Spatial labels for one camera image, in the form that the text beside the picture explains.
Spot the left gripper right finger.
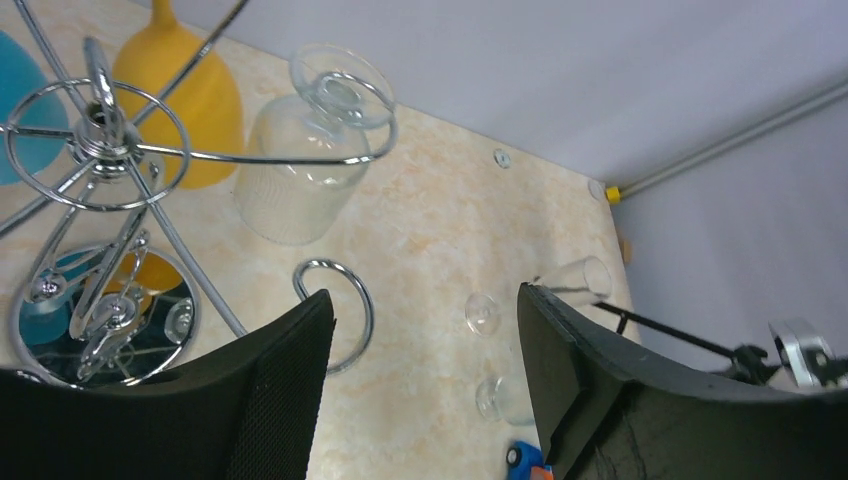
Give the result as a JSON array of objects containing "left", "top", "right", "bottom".
[{"left": 517, "top": 283, "right": 847, "bottom": 479}]

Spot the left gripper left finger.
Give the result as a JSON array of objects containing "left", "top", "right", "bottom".
[{"left": 1, "top": 290, "right": 335, "bottom": 479}]

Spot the clear flute wine glass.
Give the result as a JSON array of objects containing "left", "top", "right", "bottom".
[{"left": 464, "top": 256, "right": 613, "bottom": 337}]

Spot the clear ribbed short glass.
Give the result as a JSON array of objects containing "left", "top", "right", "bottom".
[{"left": 233, "top": 44, "right": 395, "bottom": 246}]

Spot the yellow wine glass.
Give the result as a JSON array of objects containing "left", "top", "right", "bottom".
[{"left": 112, "top": 1, "right": 244, "bottom": 189}]

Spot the blue wine glass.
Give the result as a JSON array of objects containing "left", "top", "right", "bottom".
[{"left": 1, "top": 31, "right": 69, "bottom": 174}]

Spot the blue orange toy car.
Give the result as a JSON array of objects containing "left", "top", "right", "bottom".
[{"left": 505, "top": 440, "right": 554, "bottom": 480}]

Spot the black perforated music stand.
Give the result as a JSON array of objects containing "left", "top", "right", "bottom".
[{"left": 593, "top": 301, "right": 782, "bottom": 386}]

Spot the yellow corner clip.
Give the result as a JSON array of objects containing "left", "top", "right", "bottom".
[{"left": 605, "top": 186, "right": 622, "bottom": 205}]

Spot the metal washer on table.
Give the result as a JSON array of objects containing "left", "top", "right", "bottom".
[{"left": 492, "top": 148, "right": 512, "bottom": 169}]

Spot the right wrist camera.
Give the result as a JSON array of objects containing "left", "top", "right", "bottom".
[{"left": 769, "top": 318, "right": 847, "bottom": 393}]

